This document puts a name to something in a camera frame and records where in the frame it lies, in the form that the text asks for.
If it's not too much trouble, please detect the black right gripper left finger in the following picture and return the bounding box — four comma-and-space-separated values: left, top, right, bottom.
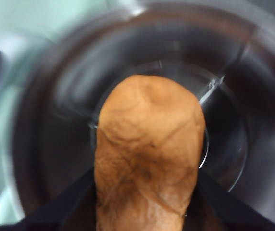
19, 169, 97, 231

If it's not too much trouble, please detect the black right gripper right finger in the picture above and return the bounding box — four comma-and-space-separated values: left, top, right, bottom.
196, 169, 275, 231

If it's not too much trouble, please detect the brown potato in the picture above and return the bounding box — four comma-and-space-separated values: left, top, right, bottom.
93, 74, 206, 231

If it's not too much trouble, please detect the mint green breakfast machine base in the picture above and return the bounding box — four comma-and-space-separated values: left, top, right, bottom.
0, 0, 109, 227

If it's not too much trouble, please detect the mint green pot with handle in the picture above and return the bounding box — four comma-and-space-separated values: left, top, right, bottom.
5, 0, 275, 231

